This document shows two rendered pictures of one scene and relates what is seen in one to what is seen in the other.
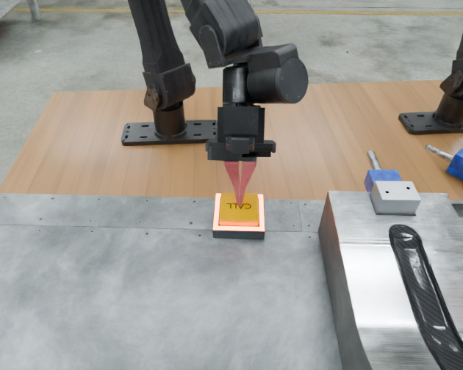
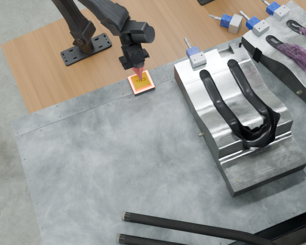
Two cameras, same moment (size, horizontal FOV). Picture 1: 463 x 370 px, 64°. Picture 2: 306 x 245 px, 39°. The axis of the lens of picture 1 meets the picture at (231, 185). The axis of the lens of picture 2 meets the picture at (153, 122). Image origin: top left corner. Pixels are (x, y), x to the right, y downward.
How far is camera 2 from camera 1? 103 cm
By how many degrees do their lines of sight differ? 23
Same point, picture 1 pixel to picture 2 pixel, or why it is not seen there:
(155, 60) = (78, 28)
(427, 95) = not seen: outside the picture
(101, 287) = (105, 131)
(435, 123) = not seen: outside the picture
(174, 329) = (139, 133)
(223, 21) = (116, 21)
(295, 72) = (149, 31)
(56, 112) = (15, 58)
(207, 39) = (111, 27)
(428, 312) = (215, 97)
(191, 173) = (109, 69)
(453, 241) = (220, 69)
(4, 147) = not seen: outside the picture
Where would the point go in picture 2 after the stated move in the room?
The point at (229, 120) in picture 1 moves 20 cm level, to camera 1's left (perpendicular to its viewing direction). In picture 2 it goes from (134, 59) to (77, 81)
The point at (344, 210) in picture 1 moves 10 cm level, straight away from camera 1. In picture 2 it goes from (181, 71) to (181, 47)
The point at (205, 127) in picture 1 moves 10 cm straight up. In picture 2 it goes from (101, 40) to (97, 24)
